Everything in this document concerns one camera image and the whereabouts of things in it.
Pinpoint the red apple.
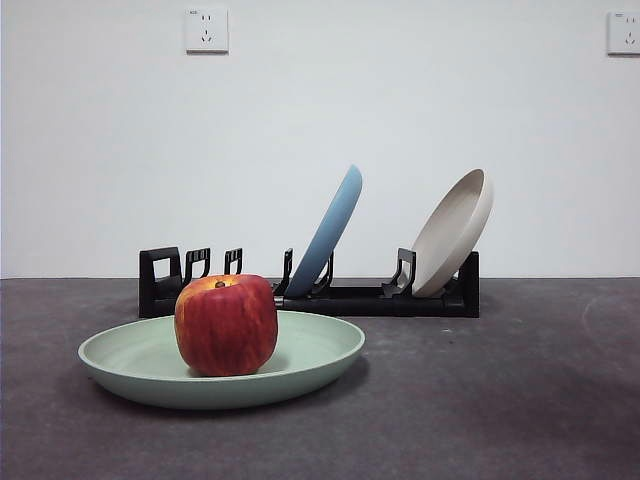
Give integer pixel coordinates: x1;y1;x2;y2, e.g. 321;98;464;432
174;273;280;378

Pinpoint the green plate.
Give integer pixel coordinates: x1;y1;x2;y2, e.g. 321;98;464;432
78;310;367;411

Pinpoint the blue plate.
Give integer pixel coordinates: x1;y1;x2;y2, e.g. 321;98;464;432
288;163;365;297

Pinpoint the black plate rack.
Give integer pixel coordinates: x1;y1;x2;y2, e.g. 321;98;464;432
138;245;481;320

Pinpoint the cream plate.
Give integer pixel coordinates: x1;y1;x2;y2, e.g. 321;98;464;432
410;167;496;297

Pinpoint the white wall socket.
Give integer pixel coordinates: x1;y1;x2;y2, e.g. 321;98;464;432
185;8;230;55
607;10;640;57

